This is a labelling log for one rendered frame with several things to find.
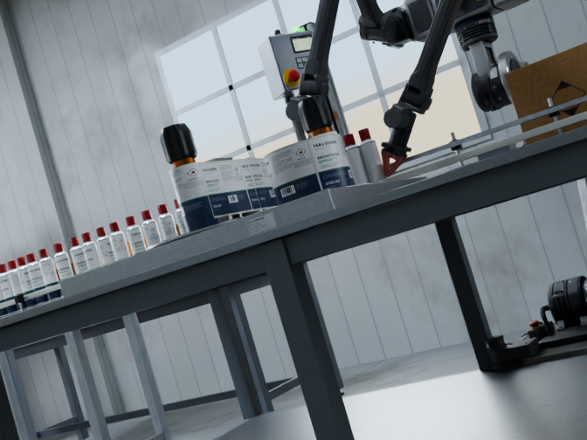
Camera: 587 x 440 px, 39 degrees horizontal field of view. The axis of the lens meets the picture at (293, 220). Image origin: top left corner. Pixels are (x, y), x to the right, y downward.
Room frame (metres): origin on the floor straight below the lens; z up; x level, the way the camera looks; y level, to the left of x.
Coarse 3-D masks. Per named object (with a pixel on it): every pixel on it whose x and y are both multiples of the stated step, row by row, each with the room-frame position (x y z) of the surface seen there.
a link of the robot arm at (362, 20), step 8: (360, 0) 2.62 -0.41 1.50; (368, 0) 2.61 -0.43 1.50; (360, 8) 2.66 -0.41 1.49; (368, 8) 2.64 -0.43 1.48; (376, 8) 2.67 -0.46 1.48; (360, 16) 2.74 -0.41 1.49; (368, 16) 2.67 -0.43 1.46; (376, 16) 2.68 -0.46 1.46; (384, 16) 2.71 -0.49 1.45; (360, 24) 2.75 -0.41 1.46; (368, 24) 2.71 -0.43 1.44; (376, 24) 2.70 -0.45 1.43; (384, 24) 2.69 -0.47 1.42; (392, 24) 2.74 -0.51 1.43; (360, 32) 2.76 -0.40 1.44; (384, 32) 2.71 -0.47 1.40; (392, 32) 2.76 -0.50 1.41; (368, 40) 2.78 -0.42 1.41; (384, 40) 2.74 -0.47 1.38; (392, 40) 2.77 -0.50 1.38
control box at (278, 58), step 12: (276, 36) 2.61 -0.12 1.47; (288, 36) 2.63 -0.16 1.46; (312, 36) 2.67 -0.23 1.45; (264, 48) 2.64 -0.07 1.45; (276, 48) 2.60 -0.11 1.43; (288, 48) 2.62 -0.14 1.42; (264, 60) 2.66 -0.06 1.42; (276, 60) 2.60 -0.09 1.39; (288, 60) 2.62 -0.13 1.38; (276, 72) 2.62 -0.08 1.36; (288, 72) 2.61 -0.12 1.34; (300, 72) 2.63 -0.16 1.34; (276, 84) 2.63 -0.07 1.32; (288, 84) 2.60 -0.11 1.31; (276, 96) 2.66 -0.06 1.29; (288, 96) 2.69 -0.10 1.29
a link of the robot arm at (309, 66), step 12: (324, 0) 2.43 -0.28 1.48; (336, 0) 2.44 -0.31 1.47; (324, 12) 2.43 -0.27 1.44; (336, 12) 2.46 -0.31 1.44; (324, 24) 2.44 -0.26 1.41; (324, 36) 2.44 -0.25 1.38; (312, 48) 2.46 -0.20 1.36; (324, 48) 2.45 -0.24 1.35; (312, 60) 2.46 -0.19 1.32; (324, 60) 2.46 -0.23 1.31; (312, 72) 2.46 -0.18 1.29; (324, 72) 2.47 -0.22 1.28; (300, 84) 2.48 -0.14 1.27; (312, 84) 2.46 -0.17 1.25
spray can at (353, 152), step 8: (344, 136) 2.52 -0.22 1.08; (352, 136) 2.52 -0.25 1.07; (352, 144) 2.52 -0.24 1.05; (352, 152) 2.51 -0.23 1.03; (360, 152) 2.52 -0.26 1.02; (352, 160) 2.51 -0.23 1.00; (360, 160) 2.51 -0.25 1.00; (352, 168) 2.51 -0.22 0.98; (360, 168) 2.51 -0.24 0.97; (360, 176) 2.51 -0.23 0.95; (368, 176) 2.52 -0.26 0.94
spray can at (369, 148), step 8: (368, 128) 2.50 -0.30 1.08; (360, 136) 2.50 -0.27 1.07; (368, 136) 2.50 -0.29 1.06; (360, 144) 2.50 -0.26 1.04; (368, 144) 2.49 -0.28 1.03; (368, 152) 2.49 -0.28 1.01; (376, 152) 2.49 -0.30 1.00; (368, 160) 2.49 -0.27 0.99; (376, 160) 2.49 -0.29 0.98; (368, 168) 2.50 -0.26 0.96; (376, 168) 2.49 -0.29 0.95; (376, 176) 2.49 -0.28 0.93; (384, 176) 2.49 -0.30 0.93
